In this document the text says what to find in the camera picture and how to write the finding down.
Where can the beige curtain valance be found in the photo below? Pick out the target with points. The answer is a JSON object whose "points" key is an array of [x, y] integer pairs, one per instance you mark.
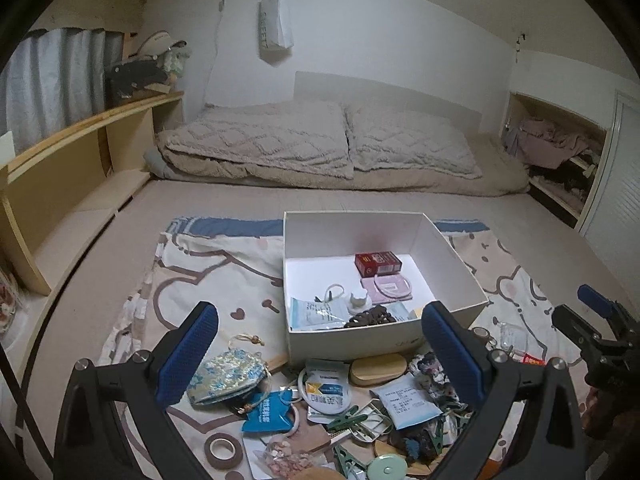
{"points": [[100, 5]]}

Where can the wooden bedside shelf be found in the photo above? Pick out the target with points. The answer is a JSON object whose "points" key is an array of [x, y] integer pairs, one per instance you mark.
{"points": [[75, 170]]}

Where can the floral printed card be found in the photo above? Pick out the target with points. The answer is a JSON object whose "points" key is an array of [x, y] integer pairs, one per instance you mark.
{"points": [[427, 367]]}

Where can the beige mattress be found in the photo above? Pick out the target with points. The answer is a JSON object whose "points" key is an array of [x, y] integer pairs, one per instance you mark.
{"points": [[125, 210]]}

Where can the black bag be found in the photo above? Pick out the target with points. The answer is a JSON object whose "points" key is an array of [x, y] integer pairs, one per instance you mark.
{"points": [[135, 80]]}

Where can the floral soft toy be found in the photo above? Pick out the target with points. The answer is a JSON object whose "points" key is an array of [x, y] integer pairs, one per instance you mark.
{"points": [[177, 62]]}

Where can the bright blue packet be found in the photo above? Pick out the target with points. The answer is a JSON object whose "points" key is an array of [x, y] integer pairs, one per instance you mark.
{"points": [[267, 410]]}

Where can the wooden oval box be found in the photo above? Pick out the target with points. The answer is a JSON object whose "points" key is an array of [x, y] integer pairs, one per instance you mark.
{"points": [[377, 367]]}

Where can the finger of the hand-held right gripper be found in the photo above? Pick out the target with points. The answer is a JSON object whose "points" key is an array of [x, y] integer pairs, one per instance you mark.
{"points": [[595, 300], [570, 322]]}

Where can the dark hair claw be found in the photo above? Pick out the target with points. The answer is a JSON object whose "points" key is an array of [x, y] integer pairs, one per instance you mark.
{"points": [[367, 317]]}

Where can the mint green round disc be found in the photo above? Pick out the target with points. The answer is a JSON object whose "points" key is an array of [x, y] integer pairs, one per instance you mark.
{"points": [[390, 469]]}

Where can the person's right hand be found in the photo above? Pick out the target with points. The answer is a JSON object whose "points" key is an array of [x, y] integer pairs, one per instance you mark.
{"points": [[597, 412]]}

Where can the clear plastic packet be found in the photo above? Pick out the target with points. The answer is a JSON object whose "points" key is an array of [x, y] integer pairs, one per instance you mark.
{"points": [[512, 336]]}

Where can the white printed sachet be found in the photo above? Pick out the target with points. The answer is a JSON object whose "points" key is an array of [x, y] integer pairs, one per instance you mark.
{"points": [[407, 402]]}

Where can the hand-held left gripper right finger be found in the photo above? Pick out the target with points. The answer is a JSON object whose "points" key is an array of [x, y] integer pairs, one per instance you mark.
{"points": [[452, 355]]}

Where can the white cap hat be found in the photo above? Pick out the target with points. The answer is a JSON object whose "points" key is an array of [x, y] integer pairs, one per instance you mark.
{"points": [[157, 42]]}

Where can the clear bag of pink stones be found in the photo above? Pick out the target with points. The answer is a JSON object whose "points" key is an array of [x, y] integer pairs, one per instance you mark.
{"points": [[287, 460]]}

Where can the white hanging bag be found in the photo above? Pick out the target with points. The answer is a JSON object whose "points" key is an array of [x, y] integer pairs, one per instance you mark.
{"points": [[274, 22]]}

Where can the printed cartoon blanket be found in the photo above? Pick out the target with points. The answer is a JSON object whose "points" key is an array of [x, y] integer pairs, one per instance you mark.
{"points": [[200, 270]]}

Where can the red cigarette box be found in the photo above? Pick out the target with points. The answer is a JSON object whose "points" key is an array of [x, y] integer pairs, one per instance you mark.
{"points": [[377, 263]]}

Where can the light blue mask packet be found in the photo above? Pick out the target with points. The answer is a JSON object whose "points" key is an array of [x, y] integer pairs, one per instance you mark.
{"points": [[312, 315], [402, 311]]}

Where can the white cardboard box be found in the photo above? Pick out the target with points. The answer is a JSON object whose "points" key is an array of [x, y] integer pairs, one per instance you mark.
{"points": [[350, 240]]}

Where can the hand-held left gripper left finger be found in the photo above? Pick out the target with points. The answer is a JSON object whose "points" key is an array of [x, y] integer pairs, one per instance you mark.
{"points": [[190, 350]]}

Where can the beige duvet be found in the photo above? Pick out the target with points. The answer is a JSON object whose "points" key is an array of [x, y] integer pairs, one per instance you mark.
{"points": [[500, 175]]}

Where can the grey curtain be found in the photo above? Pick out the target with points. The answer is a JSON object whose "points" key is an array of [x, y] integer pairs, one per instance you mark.
{"points": [[55, 80]]}

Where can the pile of clothes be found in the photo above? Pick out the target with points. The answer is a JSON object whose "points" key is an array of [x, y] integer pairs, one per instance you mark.
{"points": [[550, 142]]}

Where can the beige quilted pillow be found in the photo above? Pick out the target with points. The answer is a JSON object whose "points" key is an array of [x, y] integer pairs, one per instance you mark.
{"points": [[410, 142], [260, 140]]}

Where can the kraft paper card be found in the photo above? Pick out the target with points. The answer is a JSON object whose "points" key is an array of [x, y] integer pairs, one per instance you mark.
{"points": [[315, 437]]}

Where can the large brown tape roll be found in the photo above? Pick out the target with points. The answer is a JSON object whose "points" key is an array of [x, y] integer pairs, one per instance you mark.
{"points": [[215, 455]]}

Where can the green clothespin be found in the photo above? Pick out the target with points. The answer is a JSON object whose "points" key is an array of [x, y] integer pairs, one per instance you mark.
{"points": [[345, 465], [347, 417]]}

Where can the small red packet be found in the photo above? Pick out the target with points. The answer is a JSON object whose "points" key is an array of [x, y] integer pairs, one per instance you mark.
{"points": [[533, 358]]}

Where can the pink square packet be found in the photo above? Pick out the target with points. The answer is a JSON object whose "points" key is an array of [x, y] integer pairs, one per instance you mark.
{"points": [[392, 287]]}

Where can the wall niche shelf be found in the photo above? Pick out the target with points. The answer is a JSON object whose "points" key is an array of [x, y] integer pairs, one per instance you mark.
{"points": [[555, 110]]}

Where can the small brown tape roll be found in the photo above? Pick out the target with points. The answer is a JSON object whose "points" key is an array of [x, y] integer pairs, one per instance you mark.
{"points": [[482, 334]]}

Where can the clear bag of snacks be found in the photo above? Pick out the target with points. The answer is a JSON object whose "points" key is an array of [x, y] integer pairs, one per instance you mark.
{"points": [[6, 305]]}

